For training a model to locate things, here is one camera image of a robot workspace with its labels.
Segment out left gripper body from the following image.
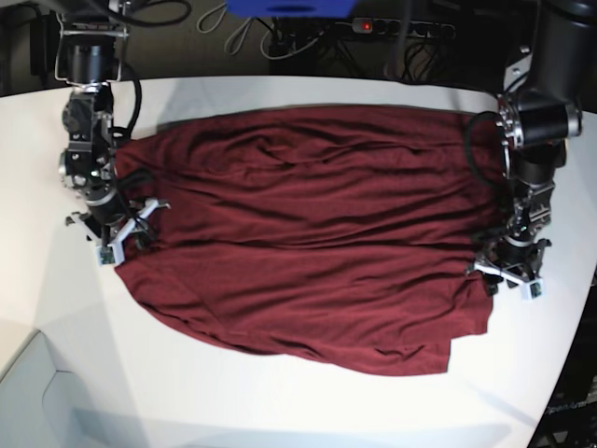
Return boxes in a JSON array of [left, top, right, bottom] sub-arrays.
[[465, 228, 551, 289]]

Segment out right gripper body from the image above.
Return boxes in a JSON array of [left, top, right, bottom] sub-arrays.
[[65, 198, 171, 258]]

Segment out dark red t-shirt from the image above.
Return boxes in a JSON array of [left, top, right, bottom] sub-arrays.
[[116, 105, 506, 376]]

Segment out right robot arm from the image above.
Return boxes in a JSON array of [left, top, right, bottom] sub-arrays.
[[54, 1, 192, 266]]

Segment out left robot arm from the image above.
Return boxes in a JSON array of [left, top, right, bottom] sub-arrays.
[[464, 1, 596, 300]]

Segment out white bin corner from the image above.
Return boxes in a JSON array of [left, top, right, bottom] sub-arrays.
[[1, 332, 93, 447]]

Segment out black box on floor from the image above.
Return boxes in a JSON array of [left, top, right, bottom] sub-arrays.
[[29, 11, 60, 82]]

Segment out black power strip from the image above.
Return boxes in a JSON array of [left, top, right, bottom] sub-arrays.
[[351, 17, 456, 40]]

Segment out blue box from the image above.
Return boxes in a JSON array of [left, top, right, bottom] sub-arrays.
[[227, 0, 356, 18]]

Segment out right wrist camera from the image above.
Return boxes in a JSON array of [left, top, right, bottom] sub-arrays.
[[95, 245, 125, 266]]

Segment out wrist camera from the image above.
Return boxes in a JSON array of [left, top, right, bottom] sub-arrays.
[[95, 245, 125, 266], [519, 278, 545, 301]]

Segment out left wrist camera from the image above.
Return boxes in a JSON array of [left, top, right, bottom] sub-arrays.
[[519, 278, 545, 301]]

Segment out white cable loops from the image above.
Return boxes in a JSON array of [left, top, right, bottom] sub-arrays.
[[195, 4, 327, 61]]

